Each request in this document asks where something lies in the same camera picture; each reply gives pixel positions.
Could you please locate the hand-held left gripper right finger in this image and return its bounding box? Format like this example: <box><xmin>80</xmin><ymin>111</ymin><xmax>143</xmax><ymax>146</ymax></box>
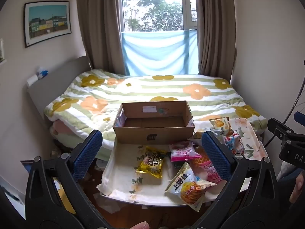
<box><xmin>193</xmin><ymin>131</ymin><xmax>280</xmax><ymax>229</ymax></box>

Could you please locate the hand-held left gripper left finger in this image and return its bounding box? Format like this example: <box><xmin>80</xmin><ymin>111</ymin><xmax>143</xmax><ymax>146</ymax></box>
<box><xmin>25</xmin><ymin>129</ymin><xmax>110</xmax><ymax>229</ymax></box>

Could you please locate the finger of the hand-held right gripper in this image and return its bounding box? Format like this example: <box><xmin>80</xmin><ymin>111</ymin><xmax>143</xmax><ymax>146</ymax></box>
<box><xmin>294</xmin><ymin>112</ymin><xmax>305</xmax><ymax>125</ymax></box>
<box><xmin>267</xmin><ymin>118</ymin><xmax>296</xmax><ymax>145</ymax></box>

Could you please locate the pink white snack packet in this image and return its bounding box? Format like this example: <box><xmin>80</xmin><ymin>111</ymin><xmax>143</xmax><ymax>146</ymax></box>
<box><xmin>202</xmin><ymin>160</ymin><xmax>223</xmax><ymax>183</ymax></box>

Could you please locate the waffle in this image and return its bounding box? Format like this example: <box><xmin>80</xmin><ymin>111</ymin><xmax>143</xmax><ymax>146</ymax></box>
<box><xmin>189</xmin><ymin>148</ymin><xmax>210</xmax><ymax>170</ymax></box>

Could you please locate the blue red shrimp chip packet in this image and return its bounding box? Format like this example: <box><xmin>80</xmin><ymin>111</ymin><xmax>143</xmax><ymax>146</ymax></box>
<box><xmin>224</xmin><ymin>134</ymin><xmax>245</xmax><ymax>154</ymax></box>

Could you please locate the orange white cake packet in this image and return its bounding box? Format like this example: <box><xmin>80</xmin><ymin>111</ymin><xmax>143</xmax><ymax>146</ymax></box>
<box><xmin>210</xmin><ymin>116</ymin><xmax>234</xmax><ymax>136</ymax></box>

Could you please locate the white puff snack packet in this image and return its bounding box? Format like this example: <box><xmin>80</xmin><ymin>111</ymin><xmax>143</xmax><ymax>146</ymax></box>
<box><xmin>165</xmin><ymin>162</ymin><xmax>217</xmax><ymax>211</ymax></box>

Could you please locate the cardboard box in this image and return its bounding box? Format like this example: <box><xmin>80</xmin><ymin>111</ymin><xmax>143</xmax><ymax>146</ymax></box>
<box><xmin>112</xmin><ymin>100</ymin><xmax>195</xmax><ymax>145</ymax></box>

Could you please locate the yellow snack packet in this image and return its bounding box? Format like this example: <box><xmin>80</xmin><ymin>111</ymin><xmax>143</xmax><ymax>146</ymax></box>
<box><xmin>136</xmin><ymin>146</ymin><xmax>168</xmax><ymax>179</ymax></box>

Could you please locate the person's right hand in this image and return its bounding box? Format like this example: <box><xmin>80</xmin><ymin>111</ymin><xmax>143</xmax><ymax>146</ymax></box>
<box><xmin>289</xmin><ymin>171</ymin><xmax>305</xmax><ymax>204</ymax></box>

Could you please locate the person's left hand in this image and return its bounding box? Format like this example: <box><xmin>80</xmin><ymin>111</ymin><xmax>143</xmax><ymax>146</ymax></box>
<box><xmin>129</xmin><ymin>221</ymin><xmax>150</xmax><ymax>229</ymax></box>

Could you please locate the floral cream tablecloth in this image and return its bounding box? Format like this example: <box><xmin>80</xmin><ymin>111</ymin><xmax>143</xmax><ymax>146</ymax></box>
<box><xmin>96</xmin><ymin>118</ymin><xmax>267</xmax><ymax>207</ymax></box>

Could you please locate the grey bed headboard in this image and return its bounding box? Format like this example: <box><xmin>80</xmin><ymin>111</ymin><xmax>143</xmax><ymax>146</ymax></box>
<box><xmin>26</xmin><ymin>56</ymin><xmax>92</xmax><ymax>129</ymax></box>

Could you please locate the floral striped blanket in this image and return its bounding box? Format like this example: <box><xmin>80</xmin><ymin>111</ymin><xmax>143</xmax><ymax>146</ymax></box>
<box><xmin>44</xmin><ymin>69</ymin><xmax>267</xmax><ymax>148</ymax></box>

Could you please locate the white tissue roll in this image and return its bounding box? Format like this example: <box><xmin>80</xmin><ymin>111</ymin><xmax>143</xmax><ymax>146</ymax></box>
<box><xmin>26</xmin><ymin>75</ymin><xmax>39</xmax><ymax>87</ymax></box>

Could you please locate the blue white bottle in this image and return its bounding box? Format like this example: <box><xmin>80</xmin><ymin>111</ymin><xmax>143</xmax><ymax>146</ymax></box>
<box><xmin>36</xmin><ymin>67</ymin><xmax>49</xmax><ymax>79</ymax></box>

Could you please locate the light blue cloth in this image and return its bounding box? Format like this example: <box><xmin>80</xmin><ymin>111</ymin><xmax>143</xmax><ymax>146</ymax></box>
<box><xmin>121</xmin><ymin>29</ymin><xmax>199</xmax><ymax>75</ymax></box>

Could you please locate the brown curtain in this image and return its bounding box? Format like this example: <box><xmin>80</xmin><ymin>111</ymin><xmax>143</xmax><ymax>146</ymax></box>
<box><xmin>193</xmin><ymin>0</ymin><xmax>237</xmax><ymax>83</ymax></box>
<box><xmin>75</xmin><ymin>0</ymin><xmax>127</xmax><ymax>75</ymax></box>

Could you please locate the framed houses picture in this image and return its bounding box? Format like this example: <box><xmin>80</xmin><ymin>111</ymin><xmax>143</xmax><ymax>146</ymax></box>
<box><xmin>24</xmin><ymin>1</ymin><xmax>72</xmax><ymax>48</ymax></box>

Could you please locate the window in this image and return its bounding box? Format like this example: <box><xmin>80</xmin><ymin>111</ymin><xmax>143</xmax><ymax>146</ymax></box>
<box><xmin>121</xmin><ymin>0</ymin><xmax>198</xmax><ymax>32</ymax></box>

